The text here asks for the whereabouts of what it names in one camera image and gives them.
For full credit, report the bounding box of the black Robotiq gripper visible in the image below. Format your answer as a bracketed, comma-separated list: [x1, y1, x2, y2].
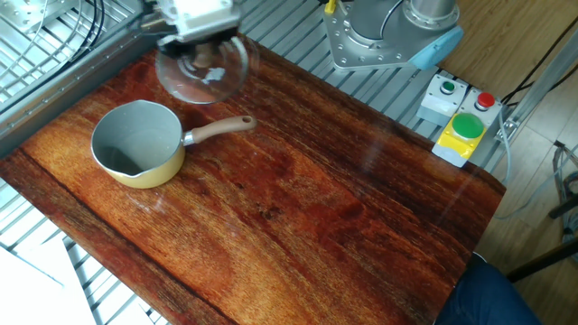
[157, 27, 240, 64]

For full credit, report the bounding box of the glass lid with brown knob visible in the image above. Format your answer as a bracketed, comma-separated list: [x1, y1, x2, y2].
[154, 35, 250, 106]

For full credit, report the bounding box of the perforated aluminium plate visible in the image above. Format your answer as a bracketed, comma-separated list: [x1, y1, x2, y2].
[0, 0, 76, 33]

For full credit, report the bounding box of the wood-grain table mat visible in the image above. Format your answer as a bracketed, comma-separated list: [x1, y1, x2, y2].
[0, 11, 507, 325]

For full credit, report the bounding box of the grey box with green button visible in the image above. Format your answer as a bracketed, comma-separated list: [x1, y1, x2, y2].
[415, 74, 470, 127]

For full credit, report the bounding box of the yellow box with green pushbutton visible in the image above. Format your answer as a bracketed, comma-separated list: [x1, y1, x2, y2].
[431, 112, 489, 169]

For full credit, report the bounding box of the grey box with red button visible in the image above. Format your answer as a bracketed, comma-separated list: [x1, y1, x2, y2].
[458, 88, 504, 132]

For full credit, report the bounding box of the white paper sheet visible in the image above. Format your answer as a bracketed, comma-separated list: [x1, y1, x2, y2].
[0, 232, 98, 325]

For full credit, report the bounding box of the blue trouser leg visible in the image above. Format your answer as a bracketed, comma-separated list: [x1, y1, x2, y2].
[433, 252, 543, 325]

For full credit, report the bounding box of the dark chair leg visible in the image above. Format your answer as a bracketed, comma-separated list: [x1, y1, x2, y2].
[548, 193, 578, 221]
[506, 238, 578, 284]

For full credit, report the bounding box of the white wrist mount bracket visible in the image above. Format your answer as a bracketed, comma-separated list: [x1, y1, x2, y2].
[144, 0, 243, 44]

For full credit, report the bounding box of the black cable bundle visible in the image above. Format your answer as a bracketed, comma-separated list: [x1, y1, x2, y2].
[67, 0, 106, 64]

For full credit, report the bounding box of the yellow saucepan with brown handle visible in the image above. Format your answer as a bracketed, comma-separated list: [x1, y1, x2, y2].
[89, 98, 258, 190]

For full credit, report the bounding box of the aluminium frame bar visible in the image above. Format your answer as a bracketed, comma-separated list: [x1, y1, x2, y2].
[494, 26, 578, 144]

